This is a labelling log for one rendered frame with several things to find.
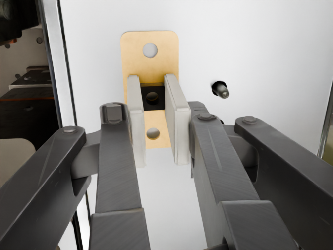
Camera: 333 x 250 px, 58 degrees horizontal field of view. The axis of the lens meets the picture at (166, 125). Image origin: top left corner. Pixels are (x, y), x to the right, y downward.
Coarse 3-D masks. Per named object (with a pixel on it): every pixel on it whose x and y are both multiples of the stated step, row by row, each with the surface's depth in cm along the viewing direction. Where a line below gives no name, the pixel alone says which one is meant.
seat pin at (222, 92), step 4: (216, 84) 22; (220, 84) 21; (212, 88) 23; (216, 88) 21; (220, 88) 21; (224, 88) 21; (216, 92) 21; (220, 92) 21; (224, 92) 20; (228, 92) 20; (220, 96) 21; (224, 96) 20; (228, 96) 20
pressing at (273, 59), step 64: (64, 0) 19; (128, 0) 19; (192, 0) 19; (256, 0) 20; (320, 0) 20; (64, 64) 20; (192, 64) 21; (256, 64) 22; (320, 64) 22; (320, 128) 24; (192, 192) 25
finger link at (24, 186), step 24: (48, 144) 11; (72, 144) 11; (24, 168) 10; (48, 168) 10; (0, 192) 8; (24, 192) 8; (48, 192) 9; (72, 192) 11; (0, 216) 8; (24, 216) 8; (48, 216) 9; (72, 216) 11; (0, 240) 7; (24, 240) 8; (48, 240) 9
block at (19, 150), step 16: (16, 80) 42; (32, 80) 42; (48, 80) 41; (16, 96) 36; (32, 96) 36; (48, 96) 36; (0, 112) 30; (16, 112) 29; (32, 112) 29; (48, 112) 30; (0, 128) 26; (16, 128) 26; (32, 128) 26; (48, 128) 28; (0, 144) 24; (16, 144) 24; (32, 144) 24; (0, 160) 25; (16, 160) 25; (0, 176) 25
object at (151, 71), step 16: (128, 32) 19; (144, 32) 19; (160, 32) 19; (128, 48) 19; (160, 48) 20; (176, 48) 20; (128, 64) 20; (144, 64) 20; (160, 64) 20; (176, 64) 20; (144, 80) 20; (160, 80) 20; (144, 96) 20; (160, 96) 20; (144, 112) 21; (160, 112) 21; (160, 128) 22; (160, 144) 22
